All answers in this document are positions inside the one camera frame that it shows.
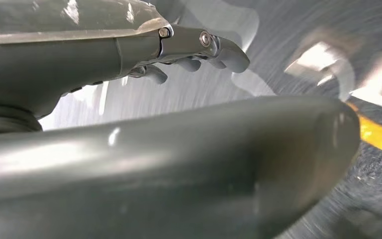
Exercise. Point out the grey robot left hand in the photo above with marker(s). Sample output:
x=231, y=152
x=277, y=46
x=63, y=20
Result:
x=177, y=171

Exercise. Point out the floor outlet with white plug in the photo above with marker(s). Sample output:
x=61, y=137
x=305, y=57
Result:
x=316, y=61

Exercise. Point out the ribbed grey left arm sleeve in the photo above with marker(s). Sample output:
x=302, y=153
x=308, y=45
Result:
x=0, y=122

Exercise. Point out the yellow floor strip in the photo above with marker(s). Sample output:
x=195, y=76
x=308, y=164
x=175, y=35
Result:
x=380, y=137

